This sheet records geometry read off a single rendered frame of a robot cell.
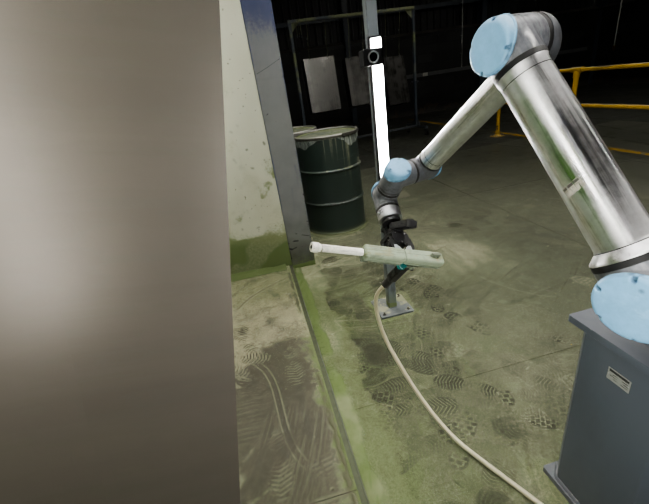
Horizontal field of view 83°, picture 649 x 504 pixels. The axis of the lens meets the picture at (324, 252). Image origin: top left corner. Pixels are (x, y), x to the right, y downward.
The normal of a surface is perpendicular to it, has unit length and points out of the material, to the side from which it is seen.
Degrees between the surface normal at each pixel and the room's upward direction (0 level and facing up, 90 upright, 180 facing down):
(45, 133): 91
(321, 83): 81
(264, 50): 90
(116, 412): 91
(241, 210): 90
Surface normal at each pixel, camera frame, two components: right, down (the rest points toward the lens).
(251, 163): 0.22, 0.39
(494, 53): -0.91, 0.19
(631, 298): -0.84, 0.39
